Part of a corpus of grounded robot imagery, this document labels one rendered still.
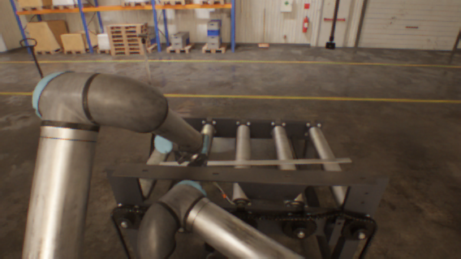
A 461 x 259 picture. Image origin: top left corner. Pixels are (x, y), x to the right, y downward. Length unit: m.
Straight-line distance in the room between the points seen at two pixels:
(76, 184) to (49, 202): 0.06
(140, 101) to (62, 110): 0.16
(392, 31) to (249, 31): 5.64
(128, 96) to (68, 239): 0.32
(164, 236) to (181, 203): 0.11
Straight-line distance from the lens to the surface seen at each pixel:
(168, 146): 1.05
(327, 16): 10.30
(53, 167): 0.58
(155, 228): 0.78
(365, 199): 1.33
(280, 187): 1.18
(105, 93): 0.52
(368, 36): 11.02
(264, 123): 2.03
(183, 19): 10.20
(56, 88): 0.59
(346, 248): 1.57
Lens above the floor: 1.89
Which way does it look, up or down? 27 degrees down
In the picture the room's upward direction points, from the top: straight up
